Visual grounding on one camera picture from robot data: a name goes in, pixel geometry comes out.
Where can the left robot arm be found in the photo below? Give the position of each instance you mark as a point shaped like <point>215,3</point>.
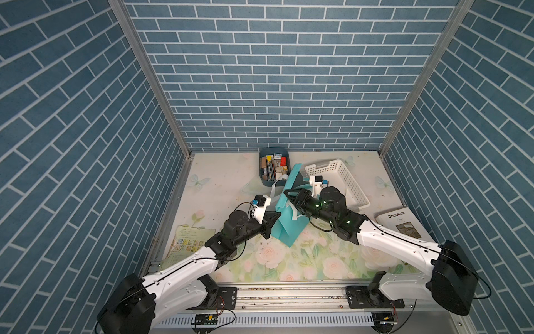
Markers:
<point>138,304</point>

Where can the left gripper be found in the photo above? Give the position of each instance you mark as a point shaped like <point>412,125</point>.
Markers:
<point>265,227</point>

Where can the green children's booklet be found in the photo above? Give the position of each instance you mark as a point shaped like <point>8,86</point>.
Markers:
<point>187,241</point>

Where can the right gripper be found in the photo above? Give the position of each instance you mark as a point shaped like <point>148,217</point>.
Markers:
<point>304,197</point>

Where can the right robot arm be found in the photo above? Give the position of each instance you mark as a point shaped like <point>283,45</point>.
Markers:
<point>446,274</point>

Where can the floral table mat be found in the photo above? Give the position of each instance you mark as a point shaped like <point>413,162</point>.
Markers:
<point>315,256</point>

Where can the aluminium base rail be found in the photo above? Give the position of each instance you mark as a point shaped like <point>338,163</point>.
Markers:
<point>312,297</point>

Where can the white perforated plastic basket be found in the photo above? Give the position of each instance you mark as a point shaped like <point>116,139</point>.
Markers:
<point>338,175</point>

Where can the teal insulated delivery bag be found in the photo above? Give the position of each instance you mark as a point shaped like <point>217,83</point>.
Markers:
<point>290,224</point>

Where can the dark teal storage bin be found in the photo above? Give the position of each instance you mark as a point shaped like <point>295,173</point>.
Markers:
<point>274,170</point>

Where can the white furniture book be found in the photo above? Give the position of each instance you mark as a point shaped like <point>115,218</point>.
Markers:
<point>403,220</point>

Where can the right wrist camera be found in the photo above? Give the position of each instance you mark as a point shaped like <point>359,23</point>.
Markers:
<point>317,183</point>

